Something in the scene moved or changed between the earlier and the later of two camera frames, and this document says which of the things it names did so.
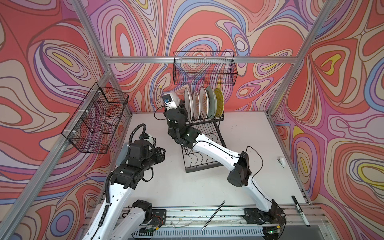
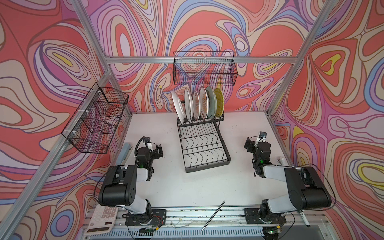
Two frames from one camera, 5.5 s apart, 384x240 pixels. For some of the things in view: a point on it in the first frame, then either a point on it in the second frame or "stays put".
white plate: x=189 y=103 stays put
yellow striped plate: x=220 y=102 stays put
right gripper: x=182 y=111 -> x=251 y=144
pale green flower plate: x=213 y=103 stays put
